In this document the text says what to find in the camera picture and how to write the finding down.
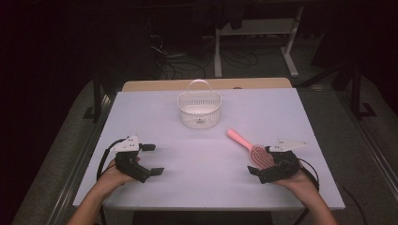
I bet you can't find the tangle of floor cables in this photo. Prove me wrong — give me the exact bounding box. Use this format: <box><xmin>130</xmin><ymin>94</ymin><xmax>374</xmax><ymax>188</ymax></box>
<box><xmin>145</xmin><ymin>18</ymin><xmax>261</xmax><ymax>80</ymax></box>

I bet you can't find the white plastic basket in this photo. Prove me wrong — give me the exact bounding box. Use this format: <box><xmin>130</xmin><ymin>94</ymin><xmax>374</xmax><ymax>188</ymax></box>
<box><xmin>176</xmin><ymin>79</ymin><xmax>222</xmax><ymax>130</ymax></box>

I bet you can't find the pink hairbrush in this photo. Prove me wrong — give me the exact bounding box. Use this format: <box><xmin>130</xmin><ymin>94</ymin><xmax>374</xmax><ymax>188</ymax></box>
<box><xmin>226</xmin><ymin>127</ymin><xmax>277</xmax><ymax>171</ymax></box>

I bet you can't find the person's left hand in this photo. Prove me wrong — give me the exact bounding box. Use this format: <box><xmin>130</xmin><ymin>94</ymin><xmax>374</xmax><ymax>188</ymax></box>
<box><xmin>97</xmin><ymin>157</ymin><xmax>142</xmax><ymax>192</ymax></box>

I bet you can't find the black floor cable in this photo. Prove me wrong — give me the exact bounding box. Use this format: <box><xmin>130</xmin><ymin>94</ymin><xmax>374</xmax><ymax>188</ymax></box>
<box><xmin>335</xmin><ymin>182</ymin><xmax>368</xmax><ymax>225</ymax></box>

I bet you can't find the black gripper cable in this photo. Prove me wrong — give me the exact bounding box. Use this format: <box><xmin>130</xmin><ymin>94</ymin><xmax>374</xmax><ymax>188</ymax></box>
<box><xmin>297</xmin><ymin>157</ymin><xmax>321</xmax><ymax>192</ymax></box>
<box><xmin>96</xmin><ymin>138</ymin><xmax>127</xmax><ymax>182</ymax></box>

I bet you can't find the white metal desk frame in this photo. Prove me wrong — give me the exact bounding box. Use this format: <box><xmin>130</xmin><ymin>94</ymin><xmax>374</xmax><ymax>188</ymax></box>
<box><xmin>213</xmin><ymin>6</ymin><xmax>305</xmax><ymax>79</ymax></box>

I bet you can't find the metal floor rail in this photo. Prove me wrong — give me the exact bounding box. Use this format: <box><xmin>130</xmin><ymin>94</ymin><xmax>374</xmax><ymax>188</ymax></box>
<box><xmin>336</xmin><ymin>90</ymin><xmax>398</xmax><ymax>190</ymax></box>
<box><xmin>46</xmin><ymin>92</ymin><xmax>117</xmax><ymax>225</ymax></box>

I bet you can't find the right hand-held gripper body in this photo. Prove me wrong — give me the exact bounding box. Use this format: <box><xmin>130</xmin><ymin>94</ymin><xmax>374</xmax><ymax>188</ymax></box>
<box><xmin>258</xmin><ymin>137</ymin><xmax>309</xmax><ymax>185</ymax></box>

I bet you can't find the wooden desk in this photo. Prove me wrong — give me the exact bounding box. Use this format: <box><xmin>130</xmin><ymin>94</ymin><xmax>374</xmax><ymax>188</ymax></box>
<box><xmin>121</xmin><ymin>77</ymin><xmax>293</xmax><ymax>93</ymax></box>

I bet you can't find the black metal stand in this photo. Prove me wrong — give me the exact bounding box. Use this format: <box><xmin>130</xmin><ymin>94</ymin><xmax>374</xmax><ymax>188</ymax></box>
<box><xmin>82</xmin><ymin>70</ymin><xmax>108</xmax><ymax>122</ymax></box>
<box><xmin>349</xmin><ymin>60</ymin><xmax>378</xmax><ymax>120</ymax></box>

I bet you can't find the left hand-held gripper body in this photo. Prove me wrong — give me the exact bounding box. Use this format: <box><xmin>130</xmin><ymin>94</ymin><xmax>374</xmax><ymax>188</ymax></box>
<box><xmin>109</xmin><ymin>134</ymin><xmax>152</xmax><ymax>184</ymax></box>

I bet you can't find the person's right hand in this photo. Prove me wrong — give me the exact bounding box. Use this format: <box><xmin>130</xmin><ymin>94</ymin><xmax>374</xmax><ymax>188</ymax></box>
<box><xmin>274</xmin><ymin>170</ymin><xmax>318</xmax><ymax>197</ymax></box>

